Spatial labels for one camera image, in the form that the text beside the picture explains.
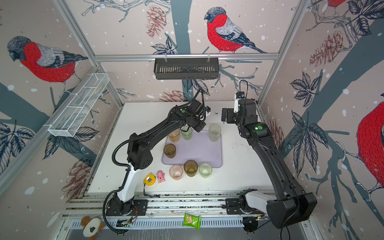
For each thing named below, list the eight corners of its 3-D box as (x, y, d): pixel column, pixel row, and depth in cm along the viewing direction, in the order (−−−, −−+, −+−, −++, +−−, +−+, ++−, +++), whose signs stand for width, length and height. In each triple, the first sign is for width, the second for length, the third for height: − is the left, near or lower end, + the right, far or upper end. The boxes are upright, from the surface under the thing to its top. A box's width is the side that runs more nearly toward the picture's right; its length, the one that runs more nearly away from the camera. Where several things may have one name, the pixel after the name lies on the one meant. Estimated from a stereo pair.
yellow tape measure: (143, 185, 83) (142, 184, 80) (146, 174, 87) (144, 172, 84) (154, 185, 82) (153, 184, 80) (156, 174, 87) (155, 172, 84)
